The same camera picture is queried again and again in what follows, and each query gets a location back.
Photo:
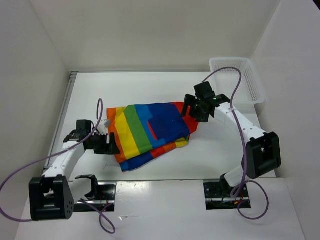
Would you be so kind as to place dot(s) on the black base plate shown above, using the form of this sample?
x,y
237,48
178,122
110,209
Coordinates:
x,y
103,199
218,199

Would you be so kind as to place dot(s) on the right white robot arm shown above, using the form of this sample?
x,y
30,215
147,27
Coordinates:
x,y
261,150

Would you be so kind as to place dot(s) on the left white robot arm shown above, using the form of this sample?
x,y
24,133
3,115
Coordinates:
x,y
53,195

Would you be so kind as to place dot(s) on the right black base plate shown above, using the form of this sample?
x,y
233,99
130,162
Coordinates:
x,y
218,199

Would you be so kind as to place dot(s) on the rainbow striped shorts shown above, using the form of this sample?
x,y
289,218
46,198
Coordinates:
x,y
144,132

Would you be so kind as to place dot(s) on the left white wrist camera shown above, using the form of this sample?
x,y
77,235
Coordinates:
x,y
103,127

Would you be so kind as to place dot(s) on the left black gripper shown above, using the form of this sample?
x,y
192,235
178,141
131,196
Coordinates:
x,y
110,148

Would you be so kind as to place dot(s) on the white perforated plastic basket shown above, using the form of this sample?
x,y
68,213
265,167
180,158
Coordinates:
x,y
250,90

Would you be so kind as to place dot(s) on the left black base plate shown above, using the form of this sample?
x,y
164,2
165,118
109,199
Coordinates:
x,y
103,199

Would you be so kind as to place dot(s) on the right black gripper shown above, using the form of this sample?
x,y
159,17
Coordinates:
x,y
190,100

